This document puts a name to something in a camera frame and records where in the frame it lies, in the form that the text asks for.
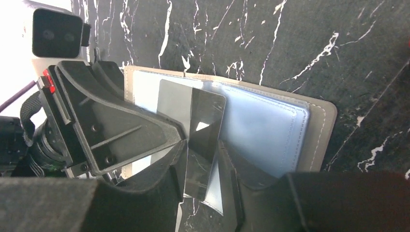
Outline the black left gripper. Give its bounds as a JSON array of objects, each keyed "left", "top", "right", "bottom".
[{"left": 0, "top": 60, "right": 185, "bottom": 177}]

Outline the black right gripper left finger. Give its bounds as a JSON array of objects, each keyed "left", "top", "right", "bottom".
[{"left": 0, "top": 140, "right": 188, "bottom": 232}]

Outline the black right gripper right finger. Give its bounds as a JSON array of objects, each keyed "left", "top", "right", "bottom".
[{"left": 218, "top": 141, "right": 410, "bottom": 232}]

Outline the dark glossy credit card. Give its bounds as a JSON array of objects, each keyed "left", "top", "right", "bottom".
[{"left": 157, "top": 80, "right": 226, "bottom": 201}]

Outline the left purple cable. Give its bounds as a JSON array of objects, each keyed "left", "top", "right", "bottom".
[{"left": 0, "top": 80, "right": 37, "bottom": 114}]

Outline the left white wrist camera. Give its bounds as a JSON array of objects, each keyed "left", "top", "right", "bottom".
[{"left": 22, "top": 0, "right": 91, "bottom": 78}]

